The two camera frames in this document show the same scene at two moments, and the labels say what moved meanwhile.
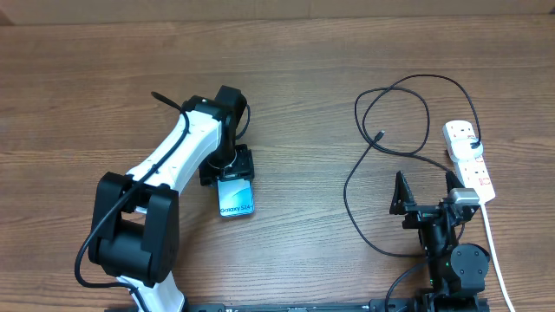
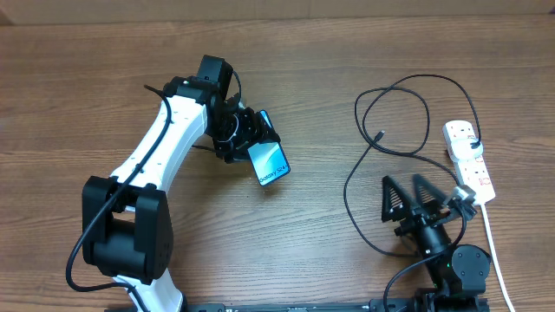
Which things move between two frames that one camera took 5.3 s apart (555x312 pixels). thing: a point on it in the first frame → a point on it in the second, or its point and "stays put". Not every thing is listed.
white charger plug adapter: x=461 y=148 stays put
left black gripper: x=244 y=169 → x=255 y=130
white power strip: x=472 y=172 stays put
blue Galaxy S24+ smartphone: x=236 y=198 → x=268 y=159
